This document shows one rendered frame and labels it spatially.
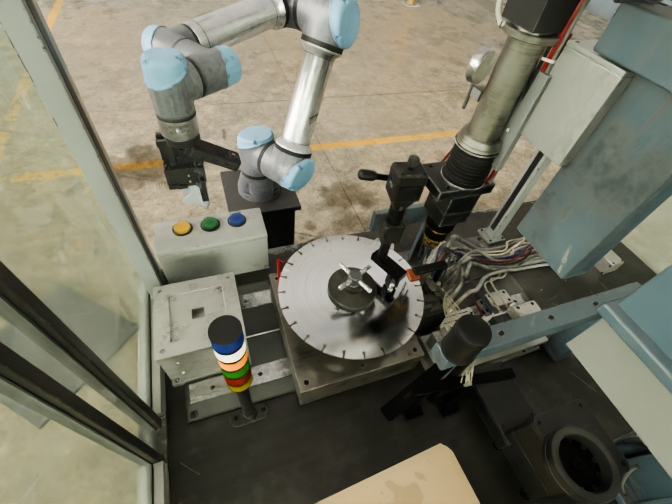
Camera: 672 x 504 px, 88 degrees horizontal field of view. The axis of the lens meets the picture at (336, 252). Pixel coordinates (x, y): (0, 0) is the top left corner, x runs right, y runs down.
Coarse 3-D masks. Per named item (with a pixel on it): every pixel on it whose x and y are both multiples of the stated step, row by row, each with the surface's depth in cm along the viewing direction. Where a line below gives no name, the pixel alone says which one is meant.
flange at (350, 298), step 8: (336, 272) 80; (344, 272) 80; (336, 280) 78; (344, 280) 77; (368, 280) 79; (328, 288) 77; (336, 288) 77; (344, 288) 76; (352, 288) 76; (360, 288) 76; (376, 288) 78; (336, 296) 76; (344, 296) 76; (352, 296) 76; (360, 296) 76; (368, 296) 77; (344, 304) 75; (352, 304) 75; (360, 304) 75; (368, 304) 76
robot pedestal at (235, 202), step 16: (224, 176) 129; (224, 192) 124; (288, 192) 128; (240, 208) 120; (272, 208) 121; (288, 208) 122; (272, 224) 128; (288, 224) 131; (272, 240) 135; (288, 240) 138
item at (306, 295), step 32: (320, 256) 84; (352, 256) 85; (288, 288) 77; (320, 288) 78; (384, 288) 80; (416, 288) 81; (288, 320) 72; (320, 320) 73; (352, 320) 74; (384, 320) 74; (416, 320) 75; (352, 352) 69
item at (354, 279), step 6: (342, 264) 77; (348, 270) 76; (354, 270) 75; (360, 270) 76; (366, 270) 77; (348, 276) 75; (354, 276) 74; (360, 276) 74; (348, 282) 74; (354, 282) 74; (360, 282) 74; (342, 288) 73; (366, 288) 73
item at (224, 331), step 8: (216, 320) 48; (224, 320) 48; (232, 320) 48; (208, 328) 47; (216, 328) 47; (224, 328) 47; (232, 328) 47; (240, 328) 47; (208, 336) 46; (216, 336) 46; (224, 336) 46; (232, 336) 46; (240, 336) 47; (216, 344) 46; (224, 344) 46; (232, 344) 46; (240, 344) 48; (224, 352) 47; (232, 352) 48
